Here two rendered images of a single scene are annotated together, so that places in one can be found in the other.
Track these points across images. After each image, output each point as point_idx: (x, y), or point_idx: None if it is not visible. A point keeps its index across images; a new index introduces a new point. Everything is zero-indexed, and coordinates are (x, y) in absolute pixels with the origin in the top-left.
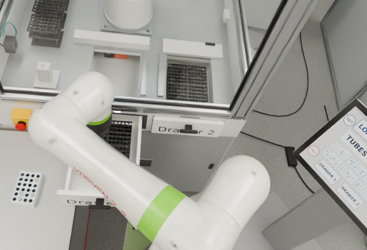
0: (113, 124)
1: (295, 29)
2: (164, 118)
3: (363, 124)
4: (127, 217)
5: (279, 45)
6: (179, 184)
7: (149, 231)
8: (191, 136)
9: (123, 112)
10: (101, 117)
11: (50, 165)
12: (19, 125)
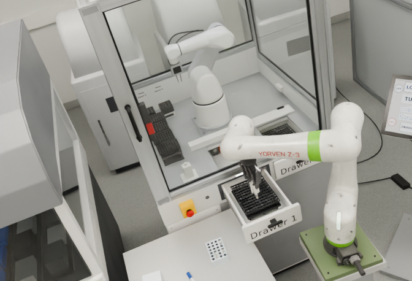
0: None
1: (327, 48)
2: (281, 159)
3: (408, 85)
4: (300, 153)
5: (324, 62)
6: None
7: (315, 149)
8: (306, 170)
9: None
10: None
11: (221, 234)
12: (189, 211)
